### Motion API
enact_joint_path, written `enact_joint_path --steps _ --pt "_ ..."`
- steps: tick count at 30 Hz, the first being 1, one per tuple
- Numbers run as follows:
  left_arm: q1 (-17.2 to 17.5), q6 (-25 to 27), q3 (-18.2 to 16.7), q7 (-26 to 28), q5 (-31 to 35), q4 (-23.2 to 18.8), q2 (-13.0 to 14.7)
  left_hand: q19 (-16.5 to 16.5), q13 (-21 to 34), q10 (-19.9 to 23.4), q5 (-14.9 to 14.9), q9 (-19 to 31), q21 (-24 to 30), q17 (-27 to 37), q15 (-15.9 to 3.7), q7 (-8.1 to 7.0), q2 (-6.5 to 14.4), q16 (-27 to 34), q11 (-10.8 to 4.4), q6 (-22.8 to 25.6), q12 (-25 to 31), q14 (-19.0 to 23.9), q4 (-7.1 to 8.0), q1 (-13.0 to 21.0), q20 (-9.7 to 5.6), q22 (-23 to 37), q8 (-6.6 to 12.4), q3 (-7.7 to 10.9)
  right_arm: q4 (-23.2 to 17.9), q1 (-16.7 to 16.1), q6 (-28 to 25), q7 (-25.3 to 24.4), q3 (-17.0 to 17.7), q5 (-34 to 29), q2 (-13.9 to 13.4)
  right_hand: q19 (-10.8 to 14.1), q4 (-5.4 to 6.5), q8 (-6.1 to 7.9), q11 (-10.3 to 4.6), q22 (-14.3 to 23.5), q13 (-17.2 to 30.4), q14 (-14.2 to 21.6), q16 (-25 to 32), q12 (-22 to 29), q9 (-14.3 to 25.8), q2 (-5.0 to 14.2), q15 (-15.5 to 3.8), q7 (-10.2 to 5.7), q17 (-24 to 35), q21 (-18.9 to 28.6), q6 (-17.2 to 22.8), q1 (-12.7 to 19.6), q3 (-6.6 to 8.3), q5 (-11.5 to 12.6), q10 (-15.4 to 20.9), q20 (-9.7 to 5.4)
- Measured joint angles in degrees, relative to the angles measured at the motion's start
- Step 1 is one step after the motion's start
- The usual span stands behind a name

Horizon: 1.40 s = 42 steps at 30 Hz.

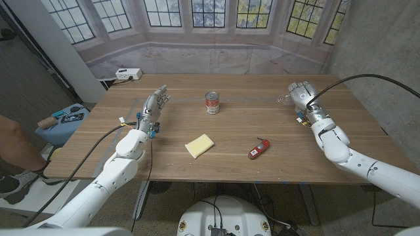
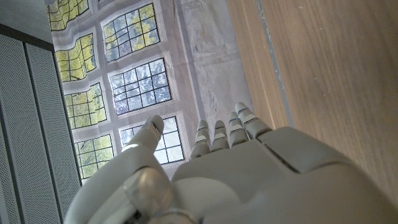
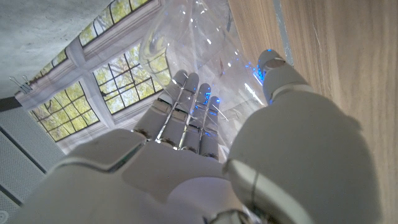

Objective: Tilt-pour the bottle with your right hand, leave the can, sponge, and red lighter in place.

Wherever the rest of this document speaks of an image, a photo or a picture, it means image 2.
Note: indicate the printed window backdrop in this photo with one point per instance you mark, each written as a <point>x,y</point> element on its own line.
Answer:
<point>140,84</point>

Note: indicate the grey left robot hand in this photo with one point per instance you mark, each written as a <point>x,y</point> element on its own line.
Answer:
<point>248,180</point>

